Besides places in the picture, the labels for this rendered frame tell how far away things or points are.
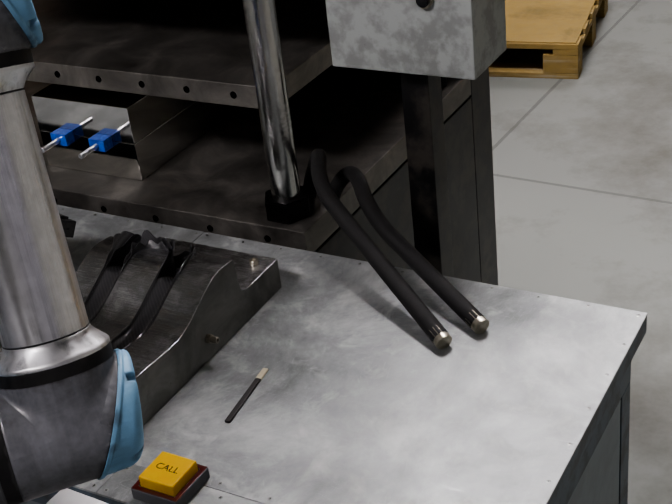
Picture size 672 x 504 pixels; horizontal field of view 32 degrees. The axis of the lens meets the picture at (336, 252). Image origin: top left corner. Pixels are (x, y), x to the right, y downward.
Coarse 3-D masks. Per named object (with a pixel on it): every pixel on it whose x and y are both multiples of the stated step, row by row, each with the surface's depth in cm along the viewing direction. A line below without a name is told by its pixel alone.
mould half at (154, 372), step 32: (96, 256) 202; (160, 256) 199; (224, 256) 212; (256, 256) 210; (128, 288) 196; (192, 288) 191; (224, 288) 195; (256, 288) 204; (96, 320) 193; (128, 320) 192; (160, 320) 190; (192, 320) 188; (224, 320) 197; (0, 352) 187; (128, 352) 184; (160, 352) 183; (192, 352) 190; (160, 384) 183
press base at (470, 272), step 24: (456, 120) 290; (456, 144) 293; (456, 168) 295; (384, 192) 261; (408, 192) 272; (456, 192) 298; (360, 216) 252; (408, 216) 274; (456, 216) 300; (336, 240) 244; (408, 240) 276; (456, 240) 303; (456, 264) 306
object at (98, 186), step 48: (336, 96) 289; (384, 96) 286; (192, 144) 274; (240, 144) 271; (336, 144) 265; (384, 144) 262; (96, 192) 257; (144, 192) 254; (192, 192) 252; (240, 192) 250; (288, 240) 235
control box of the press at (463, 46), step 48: (336, 0) 221; (384, 0) 216; (432, 0) 210; (480, 0) 211; (336, 48) 226; (384, 48) 221; (432, 48) 216; (480, 48) 214; (432, 96) 228; (432, 144) 232; (432, 192) 238; (432, 240) 244
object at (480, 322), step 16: (400, 240) 208; (400, 256) 207; (416, 256) 204; (416, 272) 204; (432, 272) 201; (432, 288) 200; (448, 288) 198; (448, 304) 197; (464, 304) 194; (464, 320) 194; (480, 320) 191
